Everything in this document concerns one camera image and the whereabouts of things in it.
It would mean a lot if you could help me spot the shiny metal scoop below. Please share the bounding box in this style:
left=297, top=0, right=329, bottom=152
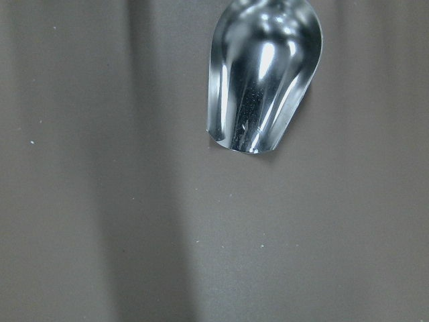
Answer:
left=206, top=1, right=323, bottom=154

